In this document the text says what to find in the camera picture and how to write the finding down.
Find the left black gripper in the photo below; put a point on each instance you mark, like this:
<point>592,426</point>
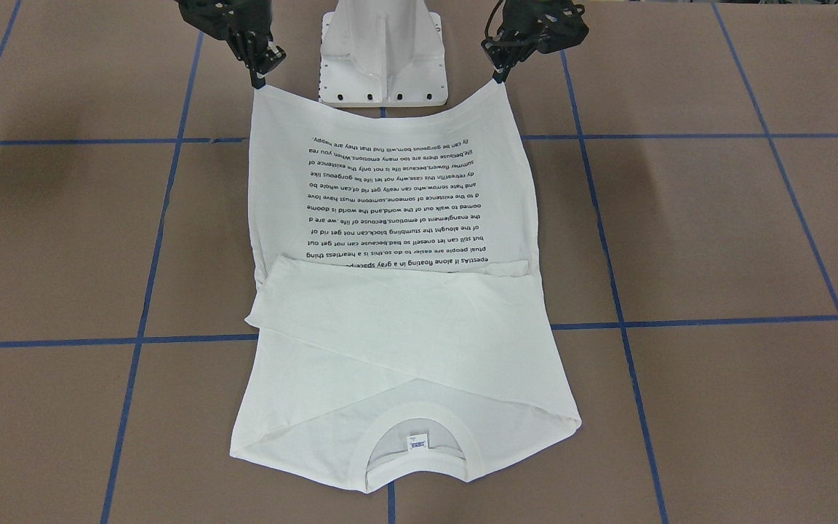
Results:
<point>523,41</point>

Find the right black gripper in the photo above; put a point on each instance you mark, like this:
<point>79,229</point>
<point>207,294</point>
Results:
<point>242,34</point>

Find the white long-sleeve printed shirt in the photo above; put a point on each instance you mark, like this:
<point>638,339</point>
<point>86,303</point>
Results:
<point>399,305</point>

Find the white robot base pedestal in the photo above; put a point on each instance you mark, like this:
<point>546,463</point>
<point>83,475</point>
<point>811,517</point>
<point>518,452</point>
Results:
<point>382,54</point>

